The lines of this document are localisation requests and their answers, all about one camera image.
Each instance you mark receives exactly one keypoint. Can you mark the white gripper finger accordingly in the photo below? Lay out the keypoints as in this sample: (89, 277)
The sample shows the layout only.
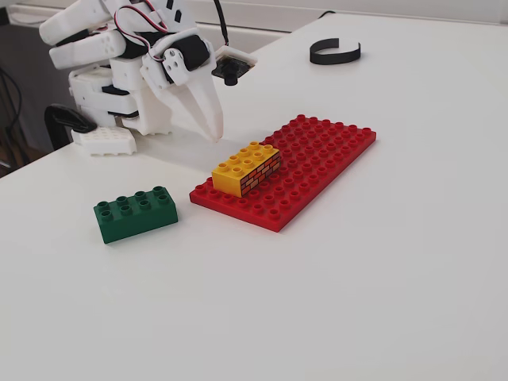
(178, 103)
(208, 107)

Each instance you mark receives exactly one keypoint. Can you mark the green lego brick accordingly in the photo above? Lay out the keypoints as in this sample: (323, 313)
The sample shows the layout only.
(135, 222)

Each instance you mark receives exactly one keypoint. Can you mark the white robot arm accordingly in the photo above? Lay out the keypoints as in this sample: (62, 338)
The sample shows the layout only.
(79, 24)

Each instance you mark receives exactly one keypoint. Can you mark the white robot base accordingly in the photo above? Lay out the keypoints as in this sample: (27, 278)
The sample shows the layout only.
(103, 141)

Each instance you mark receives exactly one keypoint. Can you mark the yellow lego brick brick-pattern side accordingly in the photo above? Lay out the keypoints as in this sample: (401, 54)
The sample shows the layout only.
(228, 182)

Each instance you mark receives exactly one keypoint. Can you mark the red lego baseplate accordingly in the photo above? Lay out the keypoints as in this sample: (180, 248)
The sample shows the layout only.
(317, 166)

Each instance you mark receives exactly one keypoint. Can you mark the black table clamp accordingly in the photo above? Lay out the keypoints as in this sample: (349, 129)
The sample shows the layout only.
(67, 117)

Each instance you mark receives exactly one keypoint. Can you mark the black curved band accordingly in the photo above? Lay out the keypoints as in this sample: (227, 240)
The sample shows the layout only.
(333, 58)

